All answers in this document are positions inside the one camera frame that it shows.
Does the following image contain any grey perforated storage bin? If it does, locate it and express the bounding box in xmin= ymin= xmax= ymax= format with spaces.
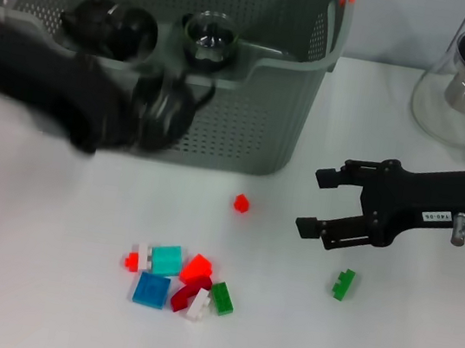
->
xmin=0 ymin=0 xmax=357 ymax=187

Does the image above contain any orange-red sloped brick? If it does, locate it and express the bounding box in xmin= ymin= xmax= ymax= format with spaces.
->
xmin=178 ymin=251 xmax=216 ymax=288

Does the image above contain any white stepped brick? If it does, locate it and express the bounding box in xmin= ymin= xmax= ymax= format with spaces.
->
xmin=184 ymin=286 xmax=216 ymax=325

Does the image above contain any dark green brick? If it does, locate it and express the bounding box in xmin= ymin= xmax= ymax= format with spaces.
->
xmin=206 ymin=280 xmax=239 ymax=319

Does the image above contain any dark red curved brick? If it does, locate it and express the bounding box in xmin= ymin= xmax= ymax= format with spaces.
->
xmin=167 ymin=270 xmax=215 ymax=318

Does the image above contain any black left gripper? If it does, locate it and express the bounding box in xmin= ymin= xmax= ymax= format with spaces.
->
xmin=0 ymin=14 xmax=187 ymax=166

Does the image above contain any small white brick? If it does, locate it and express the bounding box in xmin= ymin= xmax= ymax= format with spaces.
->
xmin=134 ymin=242 xmax=157 ymax=271

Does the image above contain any blue flat square plate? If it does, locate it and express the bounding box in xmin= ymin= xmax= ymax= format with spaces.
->
xmin=130 ymin=271 xmax=172 ymax=311

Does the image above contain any black clay teapot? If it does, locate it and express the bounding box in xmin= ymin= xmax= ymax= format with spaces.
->
xmin=55 ymin=0 xmax=124 ymax=57

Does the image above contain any small red cube block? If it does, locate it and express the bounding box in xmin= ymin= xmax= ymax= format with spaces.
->
xmin=231 ymin=192 xmax=253 ymax=215

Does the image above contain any teal square brick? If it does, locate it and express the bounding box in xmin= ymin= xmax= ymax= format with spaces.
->
xmin=148 ymin=240 xmax=187 ymax=280

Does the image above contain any bright green brick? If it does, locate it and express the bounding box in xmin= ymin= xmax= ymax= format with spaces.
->
xmin=329 ymin=267 xmax=358 ymax=304

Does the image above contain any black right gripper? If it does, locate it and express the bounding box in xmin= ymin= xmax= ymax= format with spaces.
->
xmin=291 ymin=144 xmax=465 ymax=272

